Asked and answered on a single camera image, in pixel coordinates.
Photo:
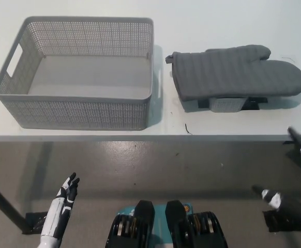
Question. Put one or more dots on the grey quilted oven glove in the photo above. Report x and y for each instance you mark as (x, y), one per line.
(230, 75)

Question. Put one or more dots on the black teal robot body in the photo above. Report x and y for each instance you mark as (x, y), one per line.
(145, 227)

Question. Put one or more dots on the black mat under small basket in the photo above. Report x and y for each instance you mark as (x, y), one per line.
(252, 104)

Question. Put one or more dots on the large grey perforated basket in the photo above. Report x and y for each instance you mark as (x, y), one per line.
(88, 77)

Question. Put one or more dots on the black table foot plate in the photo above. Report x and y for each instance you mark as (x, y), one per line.
(35, 222)
(279, 223)

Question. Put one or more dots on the black table leg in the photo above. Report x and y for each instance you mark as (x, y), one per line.
(3, 201)

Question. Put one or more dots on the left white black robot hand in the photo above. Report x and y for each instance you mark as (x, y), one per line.
(60, 209)

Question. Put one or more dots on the black thread scrap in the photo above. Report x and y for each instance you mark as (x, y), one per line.
(188, 129)
(289, 59)

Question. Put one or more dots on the small grey perforated basket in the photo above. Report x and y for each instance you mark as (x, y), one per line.
(224, 105)

